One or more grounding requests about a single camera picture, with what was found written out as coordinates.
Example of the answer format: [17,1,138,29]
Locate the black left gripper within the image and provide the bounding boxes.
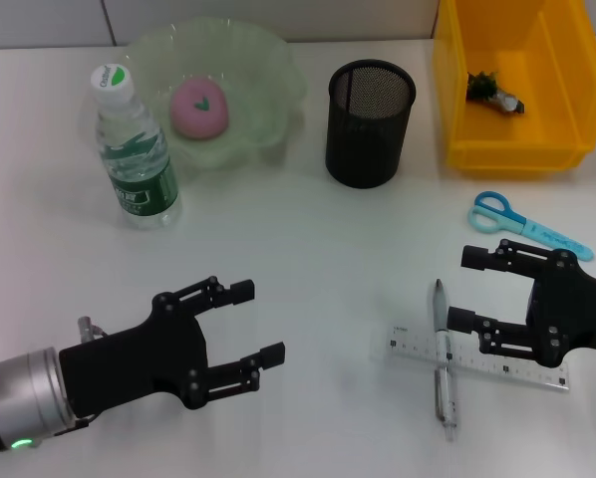
[58,276,286,420]

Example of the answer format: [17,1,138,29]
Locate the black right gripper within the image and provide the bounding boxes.
[447,238,596,368]

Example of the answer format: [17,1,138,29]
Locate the blue scissors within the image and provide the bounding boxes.
[466,190,596,262]

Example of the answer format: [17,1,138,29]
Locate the clear green-label water bottle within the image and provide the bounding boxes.
[89,63,183,230]

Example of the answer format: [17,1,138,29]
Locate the green plastic wrapper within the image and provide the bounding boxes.
[465,69,527,117]

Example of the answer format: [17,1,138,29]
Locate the pink toy peach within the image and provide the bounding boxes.
[170,77,230,142]

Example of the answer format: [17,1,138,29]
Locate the clear plastic ruler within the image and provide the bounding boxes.
[387,324,572,394]

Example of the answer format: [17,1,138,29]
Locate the grey white pen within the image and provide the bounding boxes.
[432,278,458,442]

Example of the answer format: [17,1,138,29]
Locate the black mesh pen holder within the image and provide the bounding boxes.
[325,59,418,189]

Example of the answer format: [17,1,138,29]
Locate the translucent green fruit bowl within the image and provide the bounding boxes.
[121,17,308,173]

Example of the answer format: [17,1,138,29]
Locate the yellow plastic bin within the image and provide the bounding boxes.
[431,0,596,176]

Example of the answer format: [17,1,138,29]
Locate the left gripper cable with plug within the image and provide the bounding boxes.
[77,316,110,345]

